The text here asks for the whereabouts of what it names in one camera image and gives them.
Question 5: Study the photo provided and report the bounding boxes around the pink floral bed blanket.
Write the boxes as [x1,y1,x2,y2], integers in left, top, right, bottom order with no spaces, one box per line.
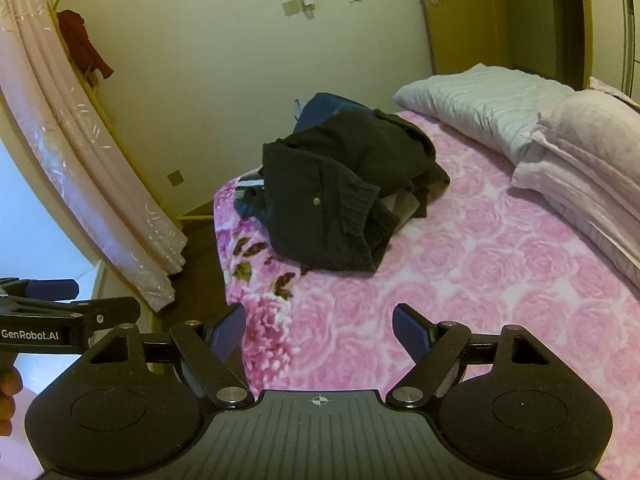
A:
[214,113,639,479]

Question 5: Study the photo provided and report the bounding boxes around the grey striped garment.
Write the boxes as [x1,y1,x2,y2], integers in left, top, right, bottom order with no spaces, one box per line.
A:
[233,171,421,226]

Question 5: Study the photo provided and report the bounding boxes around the wooden bedroom door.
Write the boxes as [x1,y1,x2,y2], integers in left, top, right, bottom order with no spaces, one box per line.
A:
[422,0,511,75]

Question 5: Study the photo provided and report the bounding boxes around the dark red garment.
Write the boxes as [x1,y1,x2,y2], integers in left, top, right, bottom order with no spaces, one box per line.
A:
[56,10,114,79]

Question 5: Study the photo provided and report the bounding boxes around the folded pink duvet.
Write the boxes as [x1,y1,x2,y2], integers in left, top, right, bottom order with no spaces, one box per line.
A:
[512,77,639,284]

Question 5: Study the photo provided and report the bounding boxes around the blue garment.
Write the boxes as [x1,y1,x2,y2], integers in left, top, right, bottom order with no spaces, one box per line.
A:
[293,92,373,133]

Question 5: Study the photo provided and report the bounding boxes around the white sliding wardrobe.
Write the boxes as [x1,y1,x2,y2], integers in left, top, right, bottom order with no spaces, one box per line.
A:
[582,0,639,101]

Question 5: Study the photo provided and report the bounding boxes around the grey striped quilt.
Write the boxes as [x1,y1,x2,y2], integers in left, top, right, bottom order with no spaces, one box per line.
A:
[394,63,575,165]

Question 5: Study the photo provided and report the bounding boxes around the black trousers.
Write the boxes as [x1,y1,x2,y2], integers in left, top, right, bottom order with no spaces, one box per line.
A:
[262,110,450,273]

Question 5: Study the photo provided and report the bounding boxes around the person's left hand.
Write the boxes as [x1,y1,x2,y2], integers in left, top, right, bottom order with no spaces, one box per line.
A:
[0,367,23,437]

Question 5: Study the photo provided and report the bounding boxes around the pink patterned curtain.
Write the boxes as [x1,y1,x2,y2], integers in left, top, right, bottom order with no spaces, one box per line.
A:
[1,0,186,312]

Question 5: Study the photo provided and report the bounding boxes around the wooden coat rack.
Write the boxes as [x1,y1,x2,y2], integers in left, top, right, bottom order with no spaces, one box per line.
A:
[46,0,214,224]

